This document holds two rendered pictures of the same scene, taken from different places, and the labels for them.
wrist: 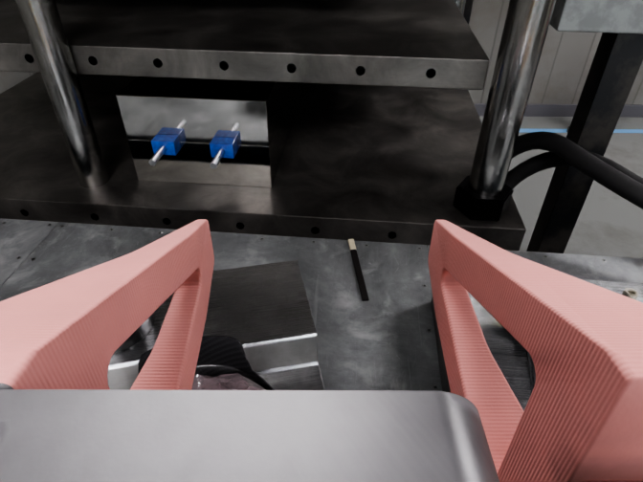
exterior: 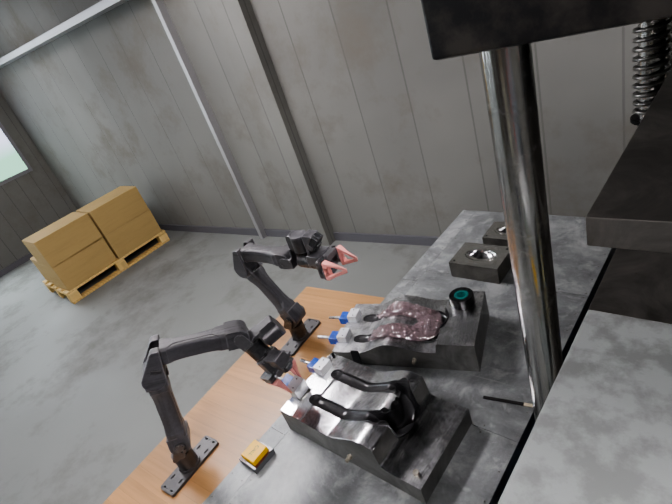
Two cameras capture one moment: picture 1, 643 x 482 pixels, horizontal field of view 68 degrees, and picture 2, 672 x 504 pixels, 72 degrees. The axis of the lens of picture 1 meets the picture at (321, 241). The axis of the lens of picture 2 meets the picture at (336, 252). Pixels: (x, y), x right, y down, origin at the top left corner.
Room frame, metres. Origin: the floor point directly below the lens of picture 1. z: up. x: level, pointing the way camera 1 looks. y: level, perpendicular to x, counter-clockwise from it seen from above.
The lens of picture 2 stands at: (0.93, -0.89, 1.92)
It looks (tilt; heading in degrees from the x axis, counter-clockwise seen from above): 28 degrees down; 134
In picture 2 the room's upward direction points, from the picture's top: 20 degrees counter-clockwise
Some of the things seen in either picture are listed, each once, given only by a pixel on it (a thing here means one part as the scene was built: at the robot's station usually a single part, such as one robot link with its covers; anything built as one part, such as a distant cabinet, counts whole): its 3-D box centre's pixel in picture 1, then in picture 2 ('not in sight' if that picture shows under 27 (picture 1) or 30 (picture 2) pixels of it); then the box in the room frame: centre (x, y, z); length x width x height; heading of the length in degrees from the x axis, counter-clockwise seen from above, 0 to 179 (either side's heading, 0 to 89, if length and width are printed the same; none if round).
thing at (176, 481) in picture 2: not in sight; (185, 457); (-0.29, -0.60, 0.84); 0.20 x 0.07 x 0.08; 90
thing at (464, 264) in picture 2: not in sight; (481, 262); (0.26, 0.54, 0.84); 0.20 x 0.15 x 0.07; 175
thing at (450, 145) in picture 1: (224, 127); not in sight; (1.14, 0.25, 0.76); 1.30 x 0.84 x 0.06; 85
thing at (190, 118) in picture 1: (230, 94); not in sight; (1.06, 0.21, 0.87); 0.50 x 0.27 x 0.17; 175
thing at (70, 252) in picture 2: not in sight; (93, 238); (-4.50, 1.01, 0.37); 1.31 x 0.90 x 0.74; 90
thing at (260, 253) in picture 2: not in sight; (267, 260); (-0.28, 0.00, 1.17); 0.30 x 0.09 x 0.12; 0
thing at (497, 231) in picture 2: not in sight; (508, 236); (0.31, 0.74, 0.83); 0.17 x 0.13 x 0.06; 175
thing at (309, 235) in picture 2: not in sight; (317, 247); (-0.01, 0.00, 1.25); 0.07 x 0.06 x 0.11; 90
